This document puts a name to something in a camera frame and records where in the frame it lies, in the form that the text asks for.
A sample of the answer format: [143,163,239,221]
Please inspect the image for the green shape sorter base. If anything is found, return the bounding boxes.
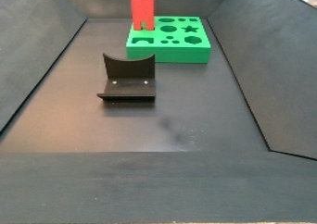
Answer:
[126,16,211,64]

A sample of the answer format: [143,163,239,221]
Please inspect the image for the red arch block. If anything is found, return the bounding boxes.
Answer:
[131,0,155,31]

